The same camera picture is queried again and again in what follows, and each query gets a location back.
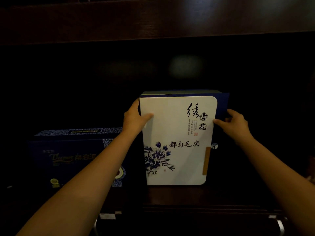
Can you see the person's left hand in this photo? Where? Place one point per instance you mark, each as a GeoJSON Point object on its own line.
{"type": "Point", "coordinates": [133, 121]}

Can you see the person's right hand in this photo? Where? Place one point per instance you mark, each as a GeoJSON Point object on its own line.
{"type": "Point", "coordinates": [237, 126]}

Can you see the person's left thumb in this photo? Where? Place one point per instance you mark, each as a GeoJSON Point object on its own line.
{"type": "Point", "coordinates": [146, 117]}

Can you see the person's right thumb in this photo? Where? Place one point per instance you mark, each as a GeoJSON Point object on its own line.
{"type": "Point", "coordinates": [219, 122]}

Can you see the white floral gift box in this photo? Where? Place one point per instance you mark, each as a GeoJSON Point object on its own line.
{"type": "Point", "coordinates": [177, 142]}

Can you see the person's left forearm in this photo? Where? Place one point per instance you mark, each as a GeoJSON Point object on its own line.
{"type": "Point", "coordinates": [78, 186]}

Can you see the person's right forearm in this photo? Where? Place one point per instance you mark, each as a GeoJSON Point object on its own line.
{"type": "Point", "coordinates": [278, 179]}

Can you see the dark blue patterned gift box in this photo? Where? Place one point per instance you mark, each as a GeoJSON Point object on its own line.
{"type": "Point", "coordinates": [73, 157]}

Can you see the dark wooden shelf cabinet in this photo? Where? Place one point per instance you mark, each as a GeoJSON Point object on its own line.
{"type": "Point", "coordinates": [157, 26]}

